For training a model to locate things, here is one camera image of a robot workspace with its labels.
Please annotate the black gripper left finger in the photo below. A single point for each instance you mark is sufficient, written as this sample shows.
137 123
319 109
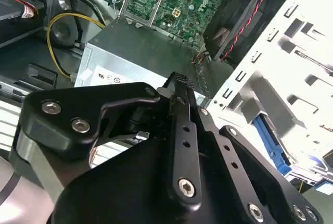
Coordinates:
65 109

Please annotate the hard disk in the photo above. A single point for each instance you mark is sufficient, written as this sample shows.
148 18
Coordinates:
273 151

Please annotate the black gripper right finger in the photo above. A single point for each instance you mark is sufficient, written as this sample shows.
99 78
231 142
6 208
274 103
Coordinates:
260 182

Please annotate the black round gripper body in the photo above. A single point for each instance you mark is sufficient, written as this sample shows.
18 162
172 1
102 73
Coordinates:
125 187

